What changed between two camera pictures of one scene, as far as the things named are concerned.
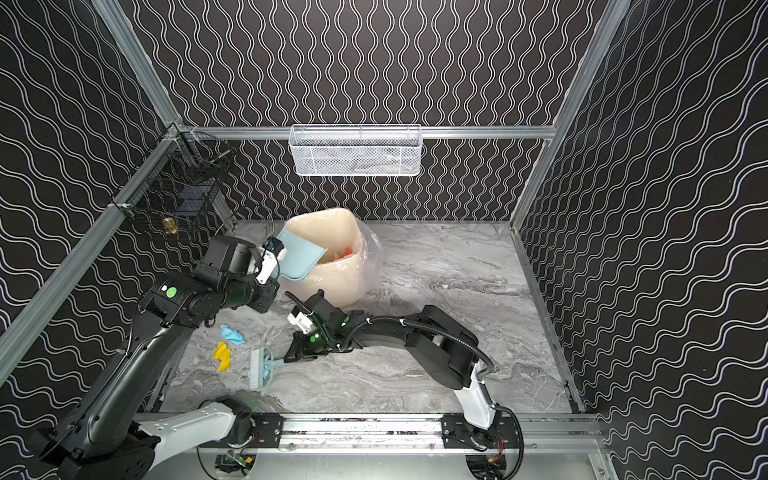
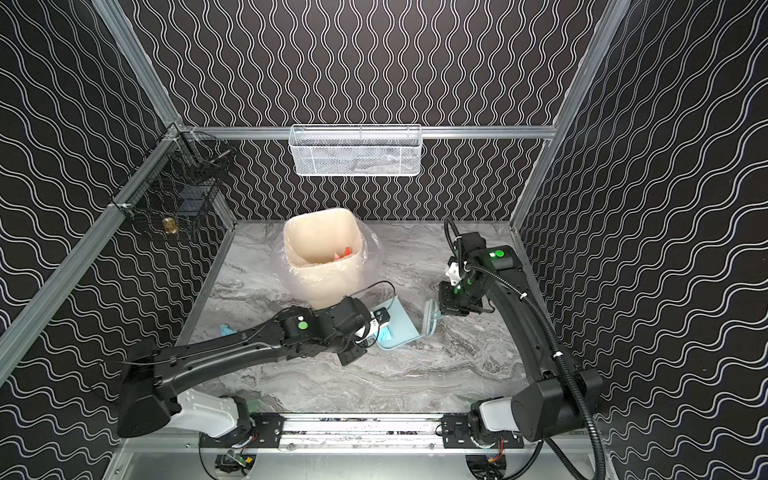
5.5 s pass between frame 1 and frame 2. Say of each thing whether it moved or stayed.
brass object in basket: stayed
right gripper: moved
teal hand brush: moved
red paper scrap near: stayed
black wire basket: stayed
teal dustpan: moved
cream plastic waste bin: stayed
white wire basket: stayed
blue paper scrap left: stayed
